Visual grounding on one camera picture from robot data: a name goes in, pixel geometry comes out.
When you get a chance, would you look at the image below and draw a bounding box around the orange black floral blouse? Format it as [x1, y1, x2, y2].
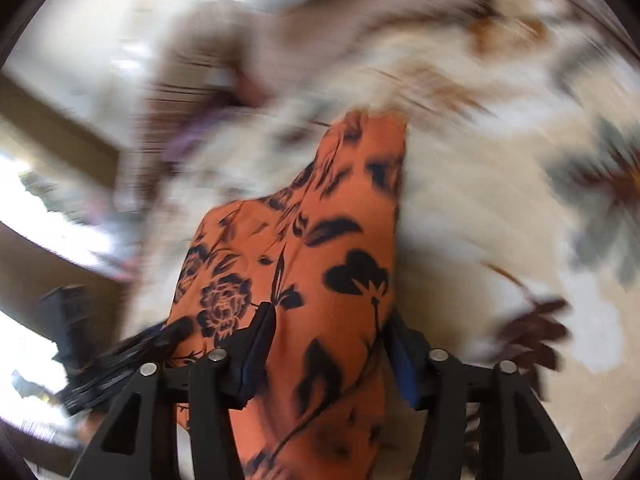
[168, 110, 407, 479]

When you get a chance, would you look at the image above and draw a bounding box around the striped beige rolled quilt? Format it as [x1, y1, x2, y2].
[131, 0, 268, 170]

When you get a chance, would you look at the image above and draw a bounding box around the purple cloth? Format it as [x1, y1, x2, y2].
[160, 106, 247, 164]

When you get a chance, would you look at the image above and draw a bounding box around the glass window door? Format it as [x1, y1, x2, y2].
[1, 76, 140, 429]

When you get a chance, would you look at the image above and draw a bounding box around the cream leaf pattern blanket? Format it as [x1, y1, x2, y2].
[122, 0, 639, 479]

